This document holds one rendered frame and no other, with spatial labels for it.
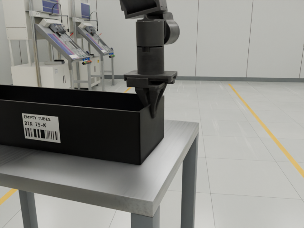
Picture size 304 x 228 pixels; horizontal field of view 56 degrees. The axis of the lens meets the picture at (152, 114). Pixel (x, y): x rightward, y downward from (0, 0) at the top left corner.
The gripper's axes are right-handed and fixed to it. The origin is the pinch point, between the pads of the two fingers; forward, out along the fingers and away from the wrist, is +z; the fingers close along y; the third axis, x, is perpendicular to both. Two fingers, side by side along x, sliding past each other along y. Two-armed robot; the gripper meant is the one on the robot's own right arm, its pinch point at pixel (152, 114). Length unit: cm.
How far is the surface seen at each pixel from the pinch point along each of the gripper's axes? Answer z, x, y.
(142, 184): 8.2, 15.4, -3.0
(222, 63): 70, -642, 35
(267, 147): 97, -221, -44
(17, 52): 28, -434, 439
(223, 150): 96, -198, -5
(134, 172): 8.3, 11.6, -0.1
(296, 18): -27, -675, -120
